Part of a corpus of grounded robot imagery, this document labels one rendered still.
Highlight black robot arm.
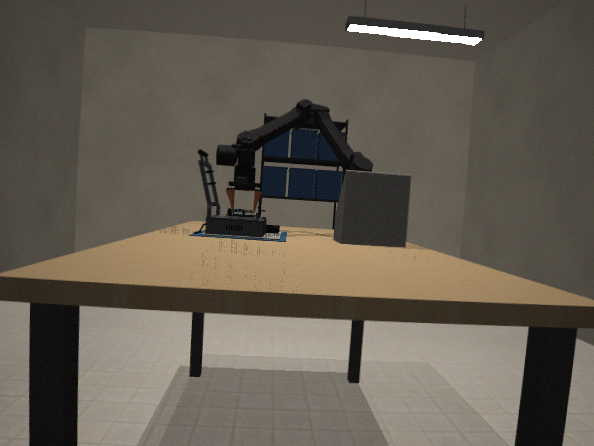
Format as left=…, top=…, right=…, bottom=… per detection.
left=216, top=99, right=373, bottom=185

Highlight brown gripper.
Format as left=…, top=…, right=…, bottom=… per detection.
left=226, top=181, right=262, bottom=213

